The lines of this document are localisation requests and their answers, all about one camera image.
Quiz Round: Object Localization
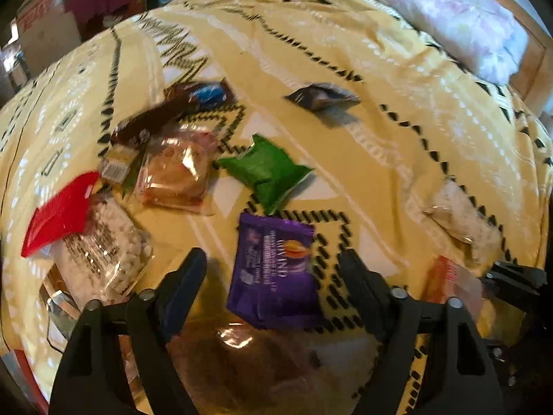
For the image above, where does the brown chocolate packet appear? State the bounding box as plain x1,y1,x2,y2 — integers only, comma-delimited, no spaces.
166,79,236,111

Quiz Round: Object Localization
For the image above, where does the yellow barcode packet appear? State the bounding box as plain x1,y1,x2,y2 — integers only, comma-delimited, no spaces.
99,142,143,182

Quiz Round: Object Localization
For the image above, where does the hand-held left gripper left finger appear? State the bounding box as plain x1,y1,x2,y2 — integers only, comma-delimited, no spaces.
47,247,208,415

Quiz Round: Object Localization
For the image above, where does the purple snack packet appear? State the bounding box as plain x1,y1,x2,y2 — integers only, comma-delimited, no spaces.
226,212,327,331

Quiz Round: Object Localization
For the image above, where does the red snack packet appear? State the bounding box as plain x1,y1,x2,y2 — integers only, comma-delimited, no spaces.
21,172,101,257

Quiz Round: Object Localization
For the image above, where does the green snack packet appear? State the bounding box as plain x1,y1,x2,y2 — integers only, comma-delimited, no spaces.
218,133,314,216

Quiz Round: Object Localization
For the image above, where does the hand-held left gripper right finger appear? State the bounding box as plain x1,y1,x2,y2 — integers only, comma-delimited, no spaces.
338,248,506,415

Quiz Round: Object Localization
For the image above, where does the large clear bread packet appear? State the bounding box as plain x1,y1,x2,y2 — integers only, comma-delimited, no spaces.
166,317,329,415

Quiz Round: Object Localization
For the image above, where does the wooden headboard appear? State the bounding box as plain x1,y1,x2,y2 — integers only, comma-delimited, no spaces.
449,0,553,113

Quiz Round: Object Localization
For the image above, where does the orange snack packet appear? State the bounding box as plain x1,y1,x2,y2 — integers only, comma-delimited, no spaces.
425,255,525,349

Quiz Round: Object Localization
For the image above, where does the dark blue snack packet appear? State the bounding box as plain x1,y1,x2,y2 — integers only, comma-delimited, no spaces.
284,82,360,127

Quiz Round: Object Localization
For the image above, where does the pink white pillow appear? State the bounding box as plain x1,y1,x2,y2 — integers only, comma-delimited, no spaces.
376,0,530,85

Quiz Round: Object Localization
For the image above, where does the clear white candy bag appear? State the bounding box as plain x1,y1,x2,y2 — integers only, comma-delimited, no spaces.
43,194,153,307

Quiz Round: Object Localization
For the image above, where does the silver wrapper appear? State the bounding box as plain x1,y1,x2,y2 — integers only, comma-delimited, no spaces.
41,264,83,351

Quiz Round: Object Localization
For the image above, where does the plain cardboard box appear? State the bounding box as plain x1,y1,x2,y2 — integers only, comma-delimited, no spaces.
15,0,83,59

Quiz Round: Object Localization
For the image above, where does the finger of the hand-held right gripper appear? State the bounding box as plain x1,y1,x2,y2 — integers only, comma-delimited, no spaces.
484,338,532,394
481,260,549,312

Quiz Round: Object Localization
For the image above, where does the dark brown snack bar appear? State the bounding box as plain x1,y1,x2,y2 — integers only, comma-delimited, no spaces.
110,95,191,143

